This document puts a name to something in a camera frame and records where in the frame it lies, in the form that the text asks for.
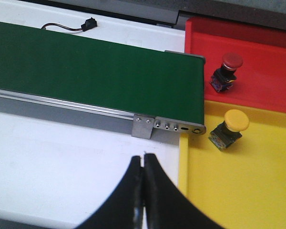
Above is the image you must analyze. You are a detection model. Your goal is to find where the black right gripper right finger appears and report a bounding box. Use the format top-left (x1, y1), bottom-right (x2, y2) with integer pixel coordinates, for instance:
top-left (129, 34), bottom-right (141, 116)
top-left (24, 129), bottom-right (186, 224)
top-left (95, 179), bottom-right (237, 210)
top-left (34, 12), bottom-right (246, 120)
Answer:
top-left (144, 153), bottom-right (222, 229)

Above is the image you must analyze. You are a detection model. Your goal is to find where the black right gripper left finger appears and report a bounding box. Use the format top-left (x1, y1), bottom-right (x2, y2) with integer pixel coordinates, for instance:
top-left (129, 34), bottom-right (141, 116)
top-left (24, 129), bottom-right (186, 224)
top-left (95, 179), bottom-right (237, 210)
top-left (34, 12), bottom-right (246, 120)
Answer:
top-left (77, 156), bottom-right (143, 229)

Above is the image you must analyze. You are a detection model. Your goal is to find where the yellow mushroom push button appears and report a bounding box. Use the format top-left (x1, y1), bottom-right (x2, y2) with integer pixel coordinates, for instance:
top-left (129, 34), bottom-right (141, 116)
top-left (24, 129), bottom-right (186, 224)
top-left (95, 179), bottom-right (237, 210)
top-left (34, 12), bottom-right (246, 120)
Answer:
top-left (208, 109), bottom-right (249, 151)

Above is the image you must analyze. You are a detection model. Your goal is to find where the red mushroom push button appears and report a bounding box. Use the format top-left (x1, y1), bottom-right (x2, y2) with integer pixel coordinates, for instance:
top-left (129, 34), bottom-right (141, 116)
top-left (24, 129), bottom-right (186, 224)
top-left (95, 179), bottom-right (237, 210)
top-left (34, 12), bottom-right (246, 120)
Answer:
top-left (209, 52), bottom-right (243, 93)

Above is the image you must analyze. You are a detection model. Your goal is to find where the yellow plastic tray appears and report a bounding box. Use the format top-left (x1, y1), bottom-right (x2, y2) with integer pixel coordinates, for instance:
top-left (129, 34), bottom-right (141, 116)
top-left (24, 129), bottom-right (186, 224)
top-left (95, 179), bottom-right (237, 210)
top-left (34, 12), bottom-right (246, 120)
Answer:
top-left (178, 106), bottom-right (286, 229)

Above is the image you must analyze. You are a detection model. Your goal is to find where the red plastic tray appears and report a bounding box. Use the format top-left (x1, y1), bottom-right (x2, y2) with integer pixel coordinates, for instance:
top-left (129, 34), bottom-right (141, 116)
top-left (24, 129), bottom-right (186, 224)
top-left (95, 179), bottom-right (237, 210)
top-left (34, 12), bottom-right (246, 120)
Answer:
top-left (185, 16), bottom-right (286, 113)

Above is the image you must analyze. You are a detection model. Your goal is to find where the green conveyor belt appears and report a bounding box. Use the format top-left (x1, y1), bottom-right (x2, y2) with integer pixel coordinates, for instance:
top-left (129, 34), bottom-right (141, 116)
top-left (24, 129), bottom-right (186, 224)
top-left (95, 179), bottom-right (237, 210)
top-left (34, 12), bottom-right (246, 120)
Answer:
top-left (0, 22), bottom-right (204, 124)

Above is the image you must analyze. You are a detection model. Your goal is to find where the grey stone counter slab left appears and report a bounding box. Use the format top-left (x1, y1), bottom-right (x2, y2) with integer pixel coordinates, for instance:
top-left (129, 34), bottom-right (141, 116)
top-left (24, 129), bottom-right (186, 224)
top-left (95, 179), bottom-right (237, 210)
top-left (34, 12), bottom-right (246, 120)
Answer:
top-left (31, 0), bottom-right (179, 26)

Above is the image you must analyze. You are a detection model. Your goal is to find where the grey stone counter slab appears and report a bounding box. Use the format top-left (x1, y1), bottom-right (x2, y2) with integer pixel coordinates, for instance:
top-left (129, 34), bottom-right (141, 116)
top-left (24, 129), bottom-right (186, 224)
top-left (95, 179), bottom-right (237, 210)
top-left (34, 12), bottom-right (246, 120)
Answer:
top-left (31, 0), bottom-right (179, 26)
top-left (179, 0), bottom-right (286, 30)

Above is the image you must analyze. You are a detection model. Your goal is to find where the grey stone counter slab right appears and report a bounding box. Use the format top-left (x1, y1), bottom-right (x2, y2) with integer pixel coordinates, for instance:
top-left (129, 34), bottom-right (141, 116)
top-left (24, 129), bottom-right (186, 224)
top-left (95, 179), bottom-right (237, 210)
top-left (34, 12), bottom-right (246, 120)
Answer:
top-left (179, 0), bottom-right (286, 30)

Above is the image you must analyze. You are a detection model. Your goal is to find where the aluminium conveyor frame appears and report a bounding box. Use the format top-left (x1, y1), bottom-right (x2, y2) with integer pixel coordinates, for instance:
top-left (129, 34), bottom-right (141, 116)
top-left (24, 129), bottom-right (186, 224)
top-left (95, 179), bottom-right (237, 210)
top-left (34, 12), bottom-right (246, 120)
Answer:
top-left (0, 50), bottom-right (206, 139)

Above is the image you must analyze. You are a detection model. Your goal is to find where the black sensor with cable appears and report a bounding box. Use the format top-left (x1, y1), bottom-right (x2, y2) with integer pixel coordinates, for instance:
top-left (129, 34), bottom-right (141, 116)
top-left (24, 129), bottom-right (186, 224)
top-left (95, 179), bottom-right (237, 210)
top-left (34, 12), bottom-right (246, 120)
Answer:
top-left (41, 18), bottom-right (98, 32)

